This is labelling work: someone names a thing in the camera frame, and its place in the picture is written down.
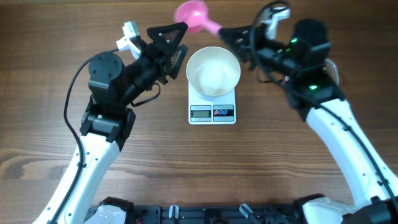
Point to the clear plastic container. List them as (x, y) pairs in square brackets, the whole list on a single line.
[(332, 70)]

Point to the white bowl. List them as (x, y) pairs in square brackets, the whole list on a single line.
[(212, 72)]

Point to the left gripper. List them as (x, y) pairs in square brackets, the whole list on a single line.
[(163, 60)]

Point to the pink measuring scoop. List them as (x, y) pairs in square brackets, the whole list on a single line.
[(196, 16)]

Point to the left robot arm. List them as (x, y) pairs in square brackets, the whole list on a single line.
[(117, 78)]

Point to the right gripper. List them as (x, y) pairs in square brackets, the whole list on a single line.
[(241, 47)]

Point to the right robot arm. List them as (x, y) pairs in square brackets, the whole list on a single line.
[(319, 101)]

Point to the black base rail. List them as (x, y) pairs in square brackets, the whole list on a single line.
[(155, 214)]

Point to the white digital kitchen scale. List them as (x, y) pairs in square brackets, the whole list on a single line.
[(211, 111)]

